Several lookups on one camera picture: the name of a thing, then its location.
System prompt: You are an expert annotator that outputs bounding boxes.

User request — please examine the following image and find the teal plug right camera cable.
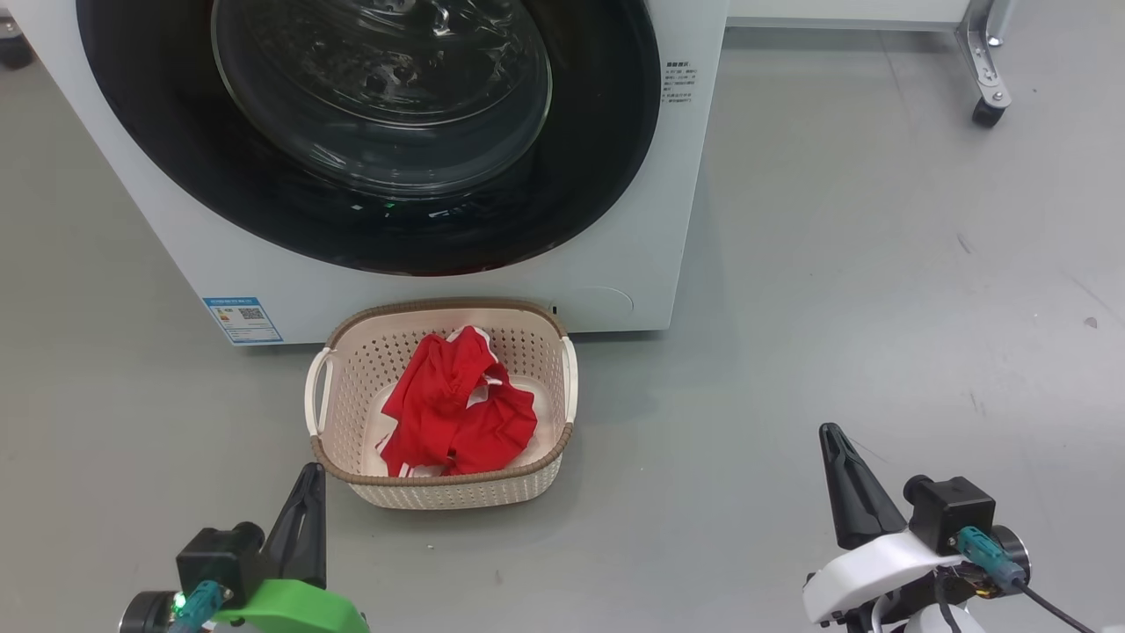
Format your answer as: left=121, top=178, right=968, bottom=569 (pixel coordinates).
left=956, top=526, right=1101, bottom=633

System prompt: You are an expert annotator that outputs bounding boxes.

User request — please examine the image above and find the small black text sticker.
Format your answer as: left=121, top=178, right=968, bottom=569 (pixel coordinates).
left=664, top=60, right=696, bottom=106

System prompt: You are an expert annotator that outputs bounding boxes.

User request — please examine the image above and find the washing machine door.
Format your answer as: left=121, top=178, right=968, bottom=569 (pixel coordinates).
left=76, top=0, right=663, bottom=278

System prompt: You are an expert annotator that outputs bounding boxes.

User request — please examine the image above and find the white front-load washing machine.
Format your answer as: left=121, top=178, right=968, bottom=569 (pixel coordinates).
left=4, top=0, right=730, bottom=347

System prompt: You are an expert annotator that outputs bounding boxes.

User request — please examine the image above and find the white cabinet panel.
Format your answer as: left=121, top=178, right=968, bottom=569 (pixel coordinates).
left=725, top=0, right=973, bottom=33

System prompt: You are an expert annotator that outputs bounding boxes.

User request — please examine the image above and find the metal cabinet leg bracket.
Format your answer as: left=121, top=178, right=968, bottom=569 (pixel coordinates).
left=956, top=0, right=1020, bottom=108

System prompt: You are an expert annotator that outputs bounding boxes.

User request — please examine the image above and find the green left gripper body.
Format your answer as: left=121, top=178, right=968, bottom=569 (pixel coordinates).
left=211, top=577, right=371, bottom=633

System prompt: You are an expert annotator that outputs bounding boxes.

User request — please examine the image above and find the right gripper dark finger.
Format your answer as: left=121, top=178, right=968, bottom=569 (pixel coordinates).
left=819, top=423, right=868, bottom=552
left=834, top=424, right=909, bottom=546

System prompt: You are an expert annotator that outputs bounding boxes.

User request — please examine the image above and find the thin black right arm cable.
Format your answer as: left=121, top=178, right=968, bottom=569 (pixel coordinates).
left=932, top=576, right=969, bottom=633

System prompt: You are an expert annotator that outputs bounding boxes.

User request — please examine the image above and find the cream perforated laundry basket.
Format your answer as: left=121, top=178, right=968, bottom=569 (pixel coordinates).
left=304, top=297, right=579, bottom=512

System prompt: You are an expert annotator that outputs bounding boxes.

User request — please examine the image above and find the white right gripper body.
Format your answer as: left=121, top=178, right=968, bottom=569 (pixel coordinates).
left=802, top=530, right=965, bottom=630

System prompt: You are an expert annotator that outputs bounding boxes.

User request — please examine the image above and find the teal plug camera cable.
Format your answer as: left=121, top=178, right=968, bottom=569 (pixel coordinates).
left=170, top=580, right=235, bottom=633
left=956, top=526, right=1101, bottom=633

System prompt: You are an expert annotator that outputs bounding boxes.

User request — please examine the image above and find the teal plug left camera cable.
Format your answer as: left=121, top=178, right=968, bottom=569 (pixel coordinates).
left=170, top=580, right=235, bottom=633

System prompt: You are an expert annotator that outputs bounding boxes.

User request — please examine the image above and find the red and white garment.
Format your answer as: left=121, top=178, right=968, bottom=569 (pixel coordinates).
left=378, top=325, right=539, bottom=479

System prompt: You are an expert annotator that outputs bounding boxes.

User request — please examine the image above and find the blue energy label sticker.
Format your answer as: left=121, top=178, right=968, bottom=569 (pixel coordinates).
left=203, top=296, right=285, bottom=346

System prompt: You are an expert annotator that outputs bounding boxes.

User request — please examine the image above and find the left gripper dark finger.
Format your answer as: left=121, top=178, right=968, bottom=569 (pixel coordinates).
left=263, top=463, right=311, bottom=585
left=294, top=462, right=329, bottom=590

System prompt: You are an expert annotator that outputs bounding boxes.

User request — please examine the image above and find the round white filter cover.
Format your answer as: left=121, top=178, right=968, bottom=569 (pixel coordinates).
left=562, top=286, right=635, bottom=323

